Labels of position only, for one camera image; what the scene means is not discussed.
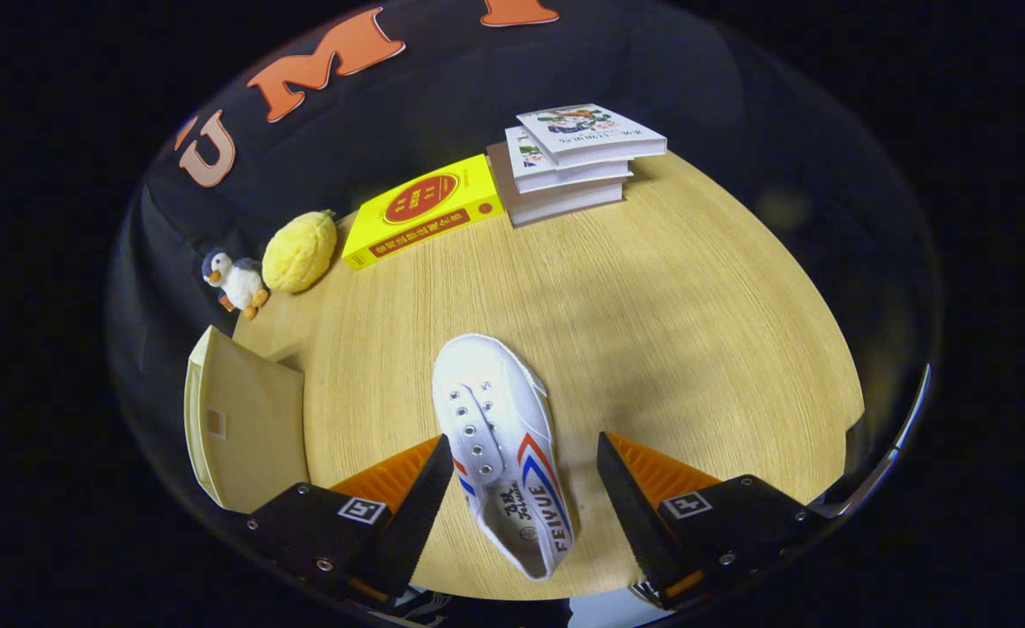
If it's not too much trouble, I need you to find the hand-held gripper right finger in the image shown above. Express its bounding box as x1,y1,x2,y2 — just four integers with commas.
597,431,827,610

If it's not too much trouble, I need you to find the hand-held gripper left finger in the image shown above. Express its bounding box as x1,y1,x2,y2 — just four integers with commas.
246,433,454,607

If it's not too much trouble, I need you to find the white canvas shoe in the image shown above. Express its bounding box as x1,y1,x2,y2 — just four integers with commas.
431,333,576,583

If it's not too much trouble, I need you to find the beige fabric storage box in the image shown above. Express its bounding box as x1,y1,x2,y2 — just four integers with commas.
183,325,305,514

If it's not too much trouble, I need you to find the yellow round plush toy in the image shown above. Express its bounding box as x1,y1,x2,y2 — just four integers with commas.
262,209,339,295

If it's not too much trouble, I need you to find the penguin plush toy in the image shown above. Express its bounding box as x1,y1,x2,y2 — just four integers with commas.
201,250,270,321

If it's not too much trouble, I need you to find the brown book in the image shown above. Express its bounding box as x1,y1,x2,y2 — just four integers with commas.
486,141,633,229

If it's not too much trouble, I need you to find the yellow book with red circle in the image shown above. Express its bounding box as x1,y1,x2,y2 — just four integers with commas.
341,154,506,270

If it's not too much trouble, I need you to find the white book with illustrated cover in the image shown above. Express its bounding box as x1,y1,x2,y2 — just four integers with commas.
516,103,668,170

